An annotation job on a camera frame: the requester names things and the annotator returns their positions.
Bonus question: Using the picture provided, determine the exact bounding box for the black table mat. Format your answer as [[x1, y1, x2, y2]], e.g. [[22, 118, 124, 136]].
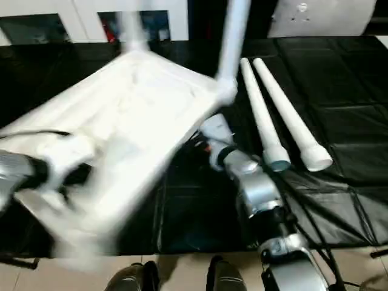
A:
[[0, 35, 388, 258]]

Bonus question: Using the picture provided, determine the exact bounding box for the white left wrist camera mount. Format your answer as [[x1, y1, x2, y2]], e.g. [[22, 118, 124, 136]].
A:
[[41, 132, 95, 195]]

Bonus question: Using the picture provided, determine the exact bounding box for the dark right robot foot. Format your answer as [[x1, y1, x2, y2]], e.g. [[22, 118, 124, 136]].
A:
[[205, 255, 244, 291]]

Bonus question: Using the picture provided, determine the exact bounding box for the white plastic table leg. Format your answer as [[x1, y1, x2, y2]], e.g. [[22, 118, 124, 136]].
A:
[[116, 7, 152, 55], [252, 58, 333, 173], [239, 57, 292, 173], [213, 0, 253, 104]]

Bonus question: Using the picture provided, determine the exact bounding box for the glossy black box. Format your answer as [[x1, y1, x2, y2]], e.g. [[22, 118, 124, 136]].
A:
[[187, 0, 274, 41]]

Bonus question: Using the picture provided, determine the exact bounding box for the dark robot foot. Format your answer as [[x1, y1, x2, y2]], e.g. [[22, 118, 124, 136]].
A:
[[205, 255, 244, 291], [105, 260, 161, 291]]

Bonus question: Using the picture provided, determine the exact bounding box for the white panel with round mount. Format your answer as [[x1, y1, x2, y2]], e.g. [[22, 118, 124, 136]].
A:
[[266, 0, 373, 39]]

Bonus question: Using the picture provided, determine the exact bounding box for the white plastic table top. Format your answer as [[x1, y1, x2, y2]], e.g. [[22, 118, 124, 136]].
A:
[[0, 50, 238, 271]]

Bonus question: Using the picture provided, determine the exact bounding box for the black left wrist camera cable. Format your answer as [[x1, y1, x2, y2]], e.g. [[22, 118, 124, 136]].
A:
[[0, 128, 70, 138]]

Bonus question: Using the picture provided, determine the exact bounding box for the white cabinet with glass doors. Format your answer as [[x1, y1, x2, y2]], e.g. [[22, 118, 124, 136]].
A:
[[0, 0, 189, 47]]

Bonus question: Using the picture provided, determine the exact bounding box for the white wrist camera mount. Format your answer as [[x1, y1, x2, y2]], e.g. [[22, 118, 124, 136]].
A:
[[199, 113, 233, 171], [41, 132, 95, 195]]

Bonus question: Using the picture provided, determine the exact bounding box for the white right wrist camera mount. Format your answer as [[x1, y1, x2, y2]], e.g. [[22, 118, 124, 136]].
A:
[[199, 113, 233, 171]]

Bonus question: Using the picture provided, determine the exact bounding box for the dark left robot foot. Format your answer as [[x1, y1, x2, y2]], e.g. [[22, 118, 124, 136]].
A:
[[105, 260, 161, 291]]

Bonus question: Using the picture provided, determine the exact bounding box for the black metal floor bar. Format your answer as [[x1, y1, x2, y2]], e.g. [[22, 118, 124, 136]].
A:
[[369, 246, 388, 259], [0, 253, 39, 271]]

